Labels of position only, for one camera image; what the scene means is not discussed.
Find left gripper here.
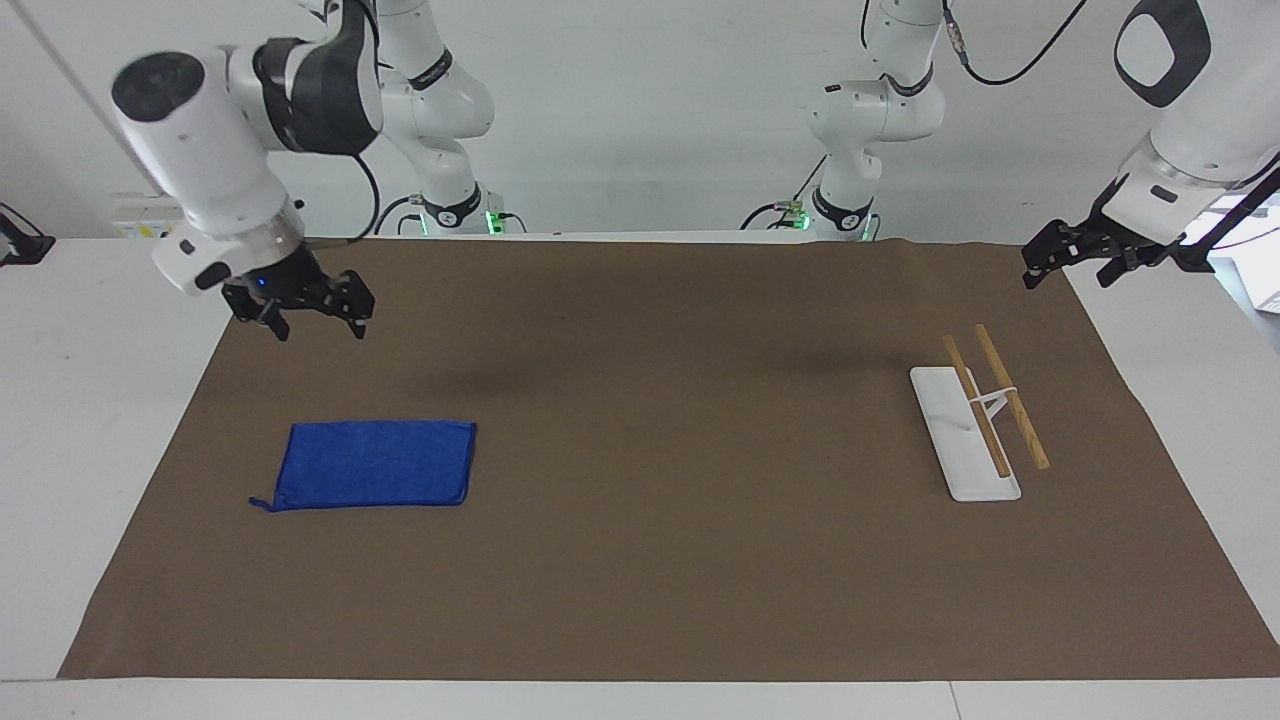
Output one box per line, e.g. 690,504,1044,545
1021,176,1186,292

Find black cable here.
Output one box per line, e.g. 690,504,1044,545
377,194,431,239
940,0,1090,88
345,150,384,244
741,153,833,232
1178,164,1280,274

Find white towel rack wooden bars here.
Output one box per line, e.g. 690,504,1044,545
908,322,1052,503

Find blue towel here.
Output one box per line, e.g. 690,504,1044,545
249,420,478,514

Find black stand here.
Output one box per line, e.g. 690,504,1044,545
0,202,57,268

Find white power strip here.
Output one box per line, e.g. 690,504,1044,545
111,194,187,242

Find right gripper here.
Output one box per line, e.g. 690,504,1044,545
221,247,377,343

